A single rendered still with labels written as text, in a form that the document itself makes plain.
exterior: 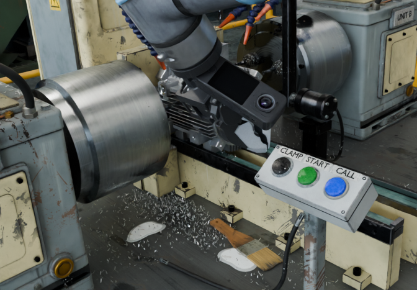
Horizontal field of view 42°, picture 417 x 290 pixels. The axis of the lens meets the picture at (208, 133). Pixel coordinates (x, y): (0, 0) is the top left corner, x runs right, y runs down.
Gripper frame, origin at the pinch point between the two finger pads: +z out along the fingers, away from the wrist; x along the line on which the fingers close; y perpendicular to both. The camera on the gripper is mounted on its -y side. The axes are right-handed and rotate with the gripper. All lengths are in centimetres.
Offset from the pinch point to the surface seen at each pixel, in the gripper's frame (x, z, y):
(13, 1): -101, 120, 440
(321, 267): 7.6, 20.9, -6.4
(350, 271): 2.9, 33.4, -5.0
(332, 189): 0.5, 5.0, -10.2
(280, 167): 0.3, 5.1, -0.5
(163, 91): -10.0, 13.8, 45.6
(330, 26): -51, 32, 32
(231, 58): -191, 264, 321
